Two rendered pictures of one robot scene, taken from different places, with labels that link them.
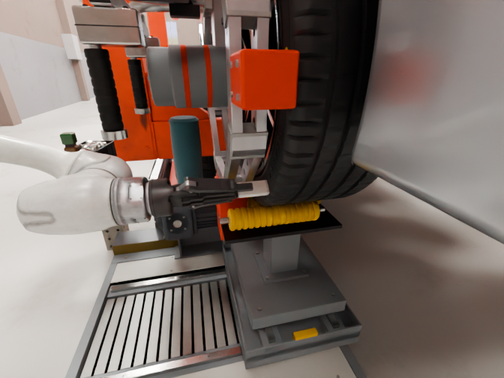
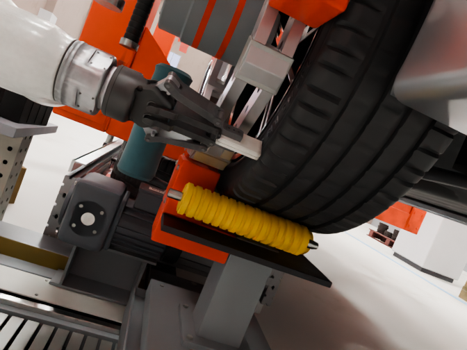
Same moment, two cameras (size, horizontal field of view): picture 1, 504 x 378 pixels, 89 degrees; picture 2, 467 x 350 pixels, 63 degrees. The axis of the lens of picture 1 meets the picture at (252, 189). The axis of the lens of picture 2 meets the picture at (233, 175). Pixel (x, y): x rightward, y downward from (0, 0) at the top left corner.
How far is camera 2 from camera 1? 0.25 m
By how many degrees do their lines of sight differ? 21
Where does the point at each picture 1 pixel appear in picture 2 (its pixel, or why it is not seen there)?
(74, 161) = not seen: hidden behind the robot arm
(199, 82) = (224, 14)
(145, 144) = not seen: hidden behind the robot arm
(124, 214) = (72, 78)
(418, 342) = not seen: outside the picture
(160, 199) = (125, 83)
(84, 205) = (33, 37)
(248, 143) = (266, 61)
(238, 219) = (197, 196)
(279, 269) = (212, 334)
